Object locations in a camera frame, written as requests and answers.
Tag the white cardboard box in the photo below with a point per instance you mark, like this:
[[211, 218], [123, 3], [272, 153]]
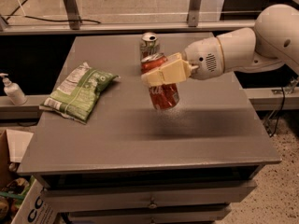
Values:
[[20, 199]]

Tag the metal railing frame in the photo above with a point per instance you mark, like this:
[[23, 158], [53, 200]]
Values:
[[81, 17]]

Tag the green white soda can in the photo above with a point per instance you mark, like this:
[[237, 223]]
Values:
[[149, 44]]

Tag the red coke can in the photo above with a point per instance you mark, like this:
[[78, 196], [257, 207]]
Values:
[[165, 96]]

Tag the grey drawer cabinet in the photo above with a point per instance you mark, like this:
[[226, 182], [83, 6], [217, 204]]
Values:
[[194, 160]]

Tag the top drawer knob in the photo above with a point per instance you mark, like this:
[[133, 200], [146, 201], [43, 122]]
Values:
[[152, 204]]

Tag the white pump bottle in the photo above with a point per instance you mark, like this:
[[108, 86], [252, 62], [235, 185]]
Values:
[[13, 91]]

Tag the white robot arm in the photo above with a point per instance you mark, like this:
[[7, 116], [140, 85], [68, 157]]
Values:
[[272, 42]]

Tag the green chip bag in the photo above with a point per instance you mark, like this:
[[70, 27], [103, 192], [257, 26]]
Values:
[[76, 97]]

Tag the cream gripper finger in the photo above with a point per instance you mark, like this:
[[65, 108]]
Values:
[[168, 73], [175, 57]]

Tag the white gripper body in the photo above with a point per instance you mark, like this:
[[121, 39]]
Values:
[[203, 59]]

